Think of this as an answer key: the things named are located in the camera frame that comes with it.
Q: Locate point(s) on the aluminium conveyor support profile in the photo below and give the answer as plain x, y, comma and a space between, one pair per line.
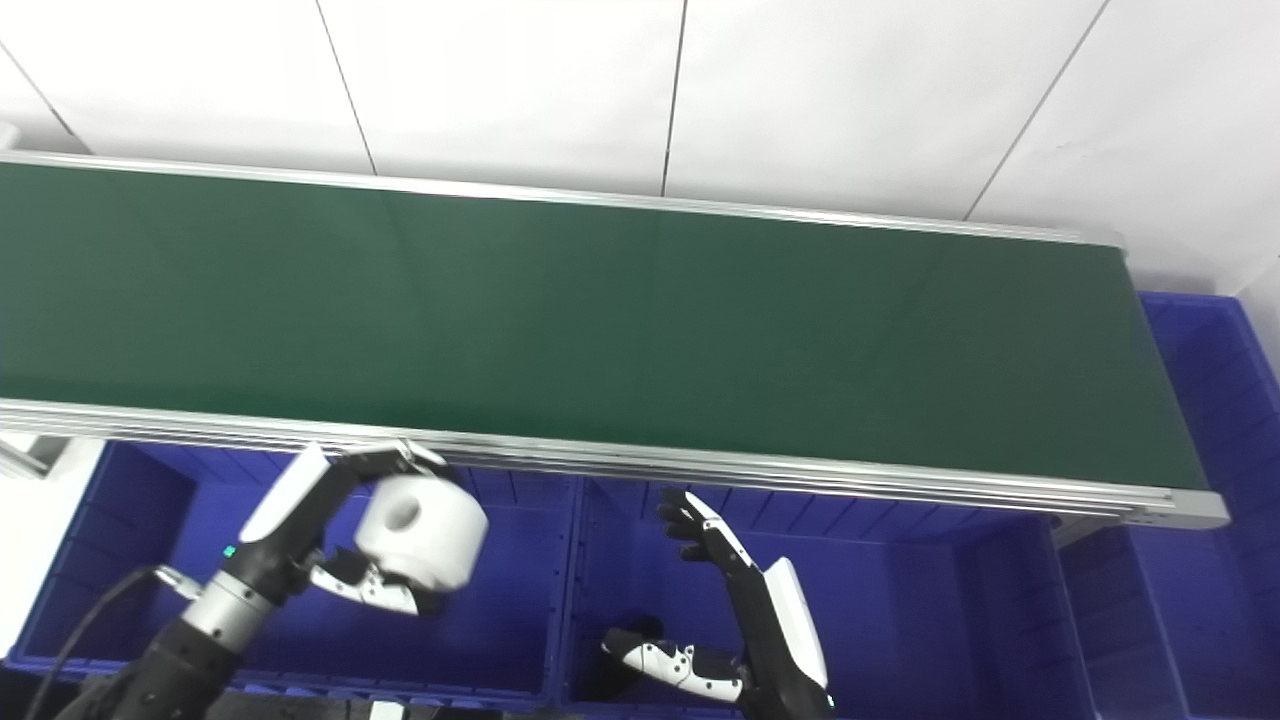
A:
30, 455

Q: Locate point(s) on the green conveyor belt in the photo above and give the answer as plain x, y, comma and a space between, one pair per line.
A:
600, 320

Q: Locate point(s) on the white cylindrical part with hole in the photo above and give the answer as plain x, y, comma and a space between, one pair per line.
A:
425, 535

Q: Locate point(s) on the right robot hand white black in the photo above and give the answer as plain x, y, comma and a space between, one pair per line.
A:
780, 630

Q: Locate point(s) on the blue plastic bin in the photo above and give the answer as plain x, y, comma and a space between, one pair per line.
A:
1200, 560
900, 620
130, 560

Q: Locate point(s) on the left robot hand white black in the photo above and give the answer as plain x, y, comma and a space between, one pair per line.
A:
285, 510

